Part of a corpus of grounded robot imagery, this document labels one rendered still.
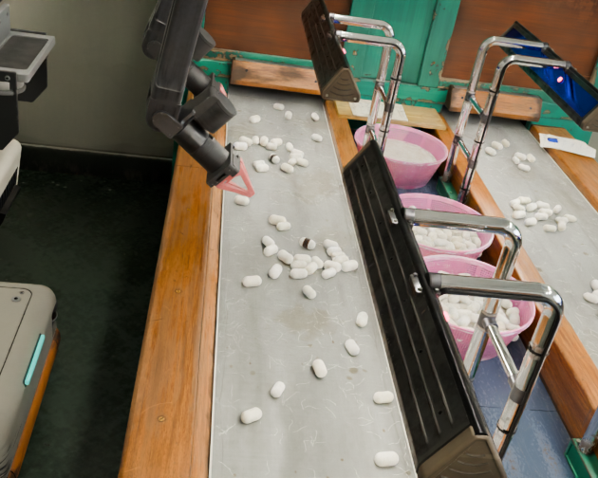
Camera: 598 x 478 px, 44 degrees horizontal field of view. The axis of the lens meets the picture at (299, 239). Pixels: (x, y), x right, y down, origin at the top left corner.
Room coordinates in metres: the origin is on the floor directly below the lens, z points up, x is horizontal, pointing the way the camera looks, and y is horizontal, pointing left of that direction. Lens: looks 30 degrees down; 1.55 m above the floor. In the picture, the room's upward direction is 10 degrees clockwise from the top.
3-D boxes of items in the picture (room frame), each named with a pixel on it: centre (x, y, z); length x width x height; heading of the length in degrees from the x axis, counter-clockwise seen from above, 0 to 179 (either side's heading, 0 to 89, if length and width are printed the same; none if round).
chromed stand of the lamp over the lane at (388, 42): (1.74, -0.07, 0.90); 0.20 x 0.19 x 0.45; 9
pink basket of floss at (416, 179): (1.94, -0.24, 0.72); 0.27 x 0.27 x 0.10
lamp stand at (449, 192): (1.80, -0.46, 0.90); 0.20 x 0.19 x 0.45; 9
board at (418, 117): (2.16, -0.20, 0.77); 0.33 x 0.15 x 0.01; 99
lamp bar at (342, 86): (1.73, 0.01, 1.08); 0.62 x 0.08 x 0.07; 9
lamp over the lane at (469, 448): (0.77, -0.14, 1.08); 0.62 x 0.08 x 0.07; 9
